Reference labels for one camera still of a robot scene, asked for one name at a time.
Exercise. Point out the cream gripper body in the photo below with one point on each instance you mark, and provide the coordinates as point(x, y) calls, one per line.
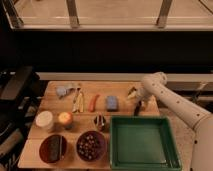
point(134, 93)

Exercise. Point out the grey blue cloth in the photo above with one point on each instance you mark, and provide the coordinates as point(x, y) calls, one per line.
point(62, 91)

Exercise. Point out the orange carrot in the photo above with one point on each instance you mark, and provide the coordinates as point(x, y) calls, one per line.
point(92, 103)

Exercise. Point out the red bowl with nuts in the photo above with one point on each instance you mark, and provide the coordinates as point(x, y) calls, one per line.
point(91, 146)

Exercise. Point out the small dark striped cup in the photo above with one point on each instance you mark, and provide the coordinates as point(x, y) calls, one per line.
point(100, 122)

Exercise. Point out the red bowl with dark block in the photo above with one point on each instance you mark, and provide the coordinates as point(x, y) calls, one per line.
point(53, 148)

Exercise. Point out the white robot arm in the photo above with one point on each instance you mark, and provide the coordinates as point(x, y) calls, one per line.
point(197, 118)

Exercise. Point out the black dish brush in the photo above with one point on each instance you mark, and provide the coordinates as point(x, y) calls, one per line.
point(138, 104)

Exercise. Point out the green plastic tray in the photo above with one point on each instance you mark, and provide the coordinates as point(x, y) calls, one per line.
point(142, 144)

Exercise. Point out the yellow peeler tool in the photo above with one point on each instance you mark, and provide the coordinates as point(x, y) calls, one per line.
point(78, 101)

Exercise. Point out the white lidded jar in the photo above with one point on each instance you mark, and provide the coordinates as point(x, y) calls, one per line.
point(45, 121)

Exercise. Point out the blue sponge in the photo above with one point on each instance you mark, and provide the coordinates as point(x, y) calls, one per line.
point(111, 103)

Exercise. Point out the orange apple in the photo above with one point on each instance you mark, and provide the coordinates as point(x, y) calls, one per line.
point(65, 119)

